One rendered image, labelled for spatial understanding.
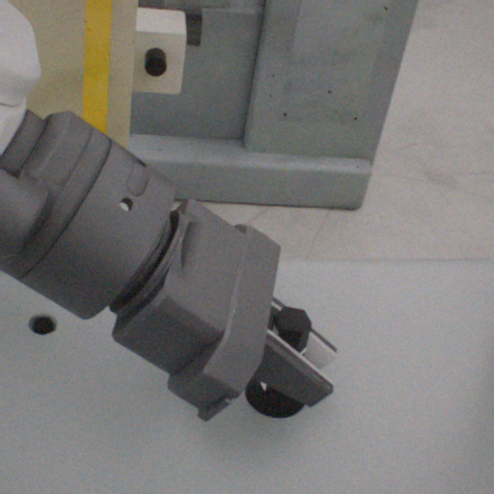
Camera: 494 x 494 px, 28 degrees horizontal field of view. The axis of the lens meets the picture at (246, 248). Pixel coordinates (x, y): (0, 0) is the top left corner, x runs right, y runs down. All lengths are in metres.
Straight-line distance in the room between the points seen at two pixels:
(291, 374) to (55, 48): 1.94
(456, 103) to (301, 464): 4.09
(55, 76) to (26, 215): 2.03
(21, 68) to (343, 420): 0.27
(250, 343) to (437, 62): 4.40
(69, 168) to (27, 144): 0.02
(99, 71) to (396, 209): 1.72
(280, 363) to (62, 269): 0.14
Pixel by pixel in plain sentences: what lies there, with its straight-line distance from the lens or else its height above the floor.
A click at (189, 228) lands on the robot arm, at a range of 0.52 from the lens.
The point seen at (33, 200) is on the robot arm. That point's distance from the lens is 0.46.
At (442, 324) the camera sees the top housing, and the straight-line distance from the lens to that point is 0.66.
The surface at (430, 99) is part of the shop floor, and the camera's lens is 4.58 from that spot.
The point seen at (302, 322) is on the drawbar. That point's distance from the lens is 0.55.
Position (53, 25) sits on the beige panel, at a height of 1.14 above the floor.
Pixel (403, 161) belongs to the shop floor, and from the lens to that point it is 4.13.
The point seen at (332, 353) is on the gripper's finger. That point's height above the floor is 1.92.
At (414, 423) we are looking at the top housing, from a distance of 0.60.
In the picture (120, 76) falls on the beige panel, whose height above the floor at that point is 1.00.
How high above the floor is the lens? 2.34
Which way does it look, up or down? 41 degrees down
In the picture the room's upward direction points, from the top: 10 degrees clockwise
